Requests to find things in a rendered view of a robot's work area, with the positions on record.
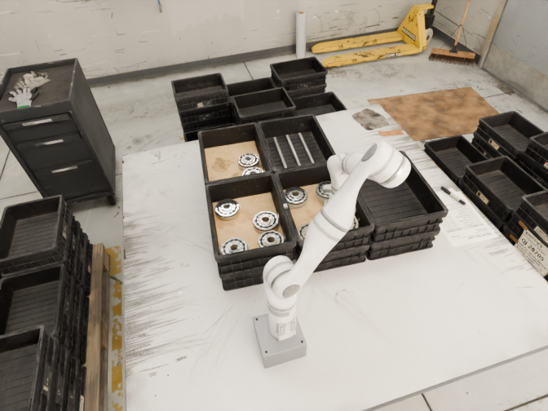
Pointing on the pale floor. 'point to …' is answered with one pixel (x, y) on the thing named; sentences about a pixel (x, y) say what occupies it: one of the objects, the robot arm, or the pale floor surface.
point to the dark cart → (59, 134)
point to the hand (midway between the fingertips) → (337, 225)
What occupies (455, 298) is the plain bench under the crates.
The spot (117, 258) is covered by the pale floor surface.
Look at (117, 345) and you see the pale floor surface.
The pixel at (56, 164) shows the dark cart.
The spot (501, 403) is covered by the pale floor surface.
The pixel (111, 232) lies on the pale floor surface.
